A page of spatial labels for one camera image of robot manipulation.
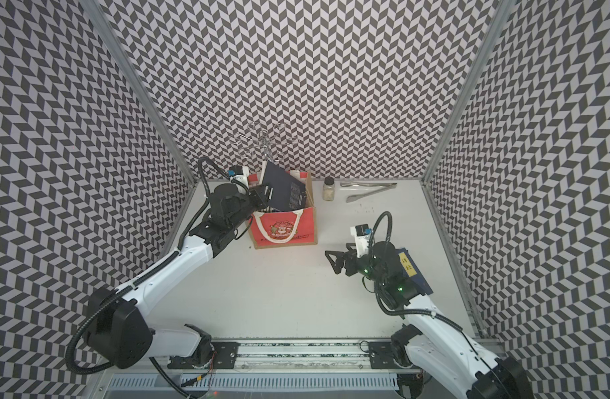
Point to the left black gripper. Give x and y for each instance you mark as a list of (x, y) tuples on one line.
[(261, 197)]

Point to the metal tongs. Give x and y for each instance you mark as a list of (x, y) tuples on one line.
[(364, 189)]

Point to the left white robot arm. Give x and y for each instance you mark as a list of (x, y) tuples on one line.
[(115, 332)]

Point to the red burlap canvas bag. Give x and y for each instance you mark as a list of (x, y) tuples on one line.
[(283, 229)]

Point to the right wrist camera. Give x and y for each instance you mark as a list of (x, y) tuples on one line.
[(361, 234)]

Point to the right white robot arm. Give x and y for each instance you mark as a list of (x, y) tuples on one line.
[(428, 339)]

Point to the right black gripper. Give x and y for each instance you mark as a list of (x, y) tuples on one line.
[(337, 268)]

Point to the dark blue bottom book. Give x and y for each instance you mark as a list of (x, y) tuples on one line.
[(285, 192)]

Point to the small glass jar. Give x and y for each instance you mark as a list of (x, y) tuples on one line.
[(329, 189)]

